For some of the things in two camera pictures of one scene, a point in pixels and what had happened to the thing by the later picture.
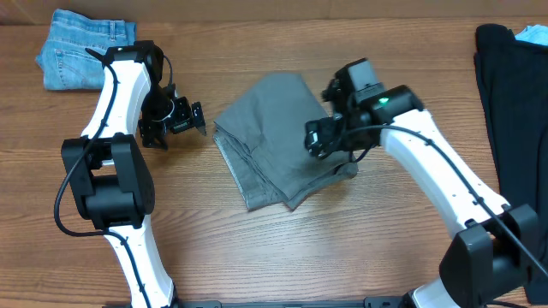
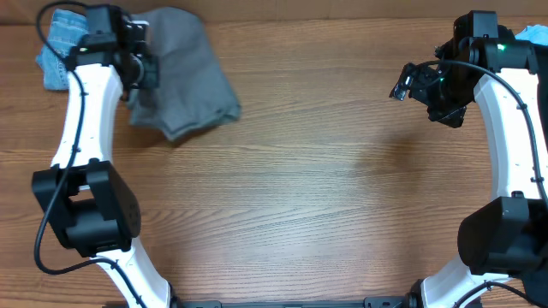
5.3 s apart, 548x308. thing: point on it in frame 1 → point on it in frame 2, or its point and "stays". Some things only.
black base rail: (372, 302) stays
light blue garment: (534, 33) stays
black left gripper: (149, 131) → (142, 61)
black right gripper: (315, 137) → (439, 104)
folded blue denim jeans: (62, 57) stays
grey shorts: (261, 135) → (193, 89)
